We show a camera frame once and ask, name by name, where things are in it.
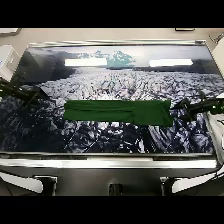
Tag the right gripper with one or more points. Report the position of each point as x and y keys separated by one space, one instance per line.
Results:
x=184 y=106

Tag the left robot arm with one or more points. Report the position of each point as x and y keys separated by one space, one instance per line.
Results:
x=13 y=89

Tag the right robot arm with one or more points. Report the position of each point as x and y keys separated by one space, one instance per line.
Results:
x=210 y=106

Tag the dark green trousers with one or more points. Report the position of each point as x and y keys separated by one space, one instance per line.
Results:
x=116 y=112

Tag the silver frame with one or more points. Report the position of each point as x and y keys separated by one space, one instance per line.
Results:
x=100 y=163

